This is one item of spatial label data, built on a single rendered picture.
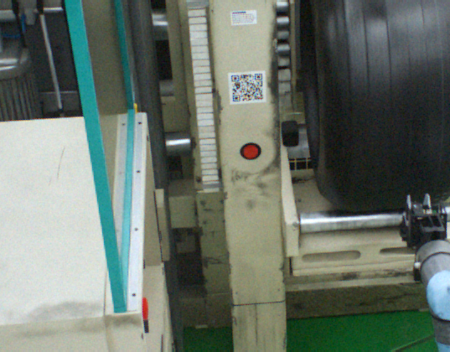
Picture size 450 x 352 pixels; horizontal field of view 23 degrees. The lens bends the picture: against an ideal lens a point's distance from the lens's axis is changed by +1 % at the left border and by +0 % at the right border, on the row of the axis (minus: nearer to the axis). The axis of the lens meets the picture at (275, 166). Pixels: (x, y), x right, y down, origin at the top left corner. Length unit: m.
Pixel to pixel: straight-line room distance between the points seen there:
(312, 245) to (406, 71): 0.50
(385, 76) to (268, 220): 0.53
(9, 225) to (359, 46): 0.71
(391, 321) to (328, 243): 1.10
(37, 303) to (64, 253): 0.12
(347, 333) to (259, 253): 0.96
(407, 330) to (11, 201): 1.78
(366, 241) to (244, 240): 0.28
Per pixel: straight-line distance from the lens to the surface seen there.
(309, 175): 2.67
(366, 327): 3.42
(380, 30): 2.07
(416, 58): 2.06
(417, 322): 3.45
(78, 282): 1.72
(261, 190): 2.38
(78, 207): 1.87
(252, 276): 2.53
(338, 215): 2.36
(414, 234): 2.10
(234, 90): 2.23
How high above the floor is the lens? 2.39
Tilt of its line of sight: 36 degrees down
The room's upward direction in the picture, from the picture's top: 2 degrees counter-clockwise
